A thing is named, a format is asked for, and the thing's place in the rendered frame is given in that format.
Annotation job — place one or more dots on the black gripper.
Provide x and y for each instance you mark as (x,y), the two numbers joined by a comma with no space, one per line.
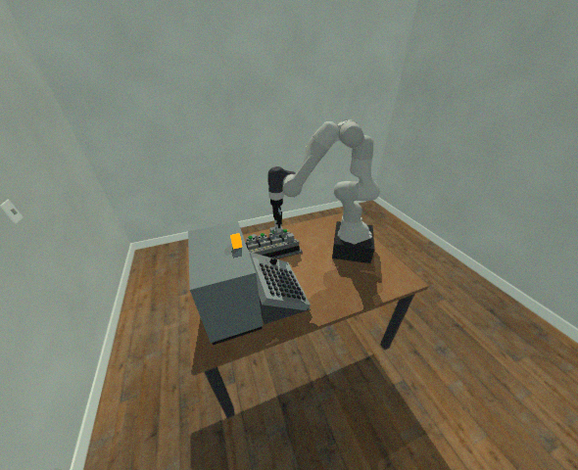
(277,213)

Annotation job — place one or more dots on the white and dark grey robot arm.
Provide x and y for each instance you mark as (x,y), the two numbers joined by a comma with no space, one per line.
(352,229)

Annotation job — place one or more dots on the grey control cabinet with keypad desk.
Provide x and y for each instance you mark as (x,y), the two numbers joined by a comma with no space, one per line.
(234,289)

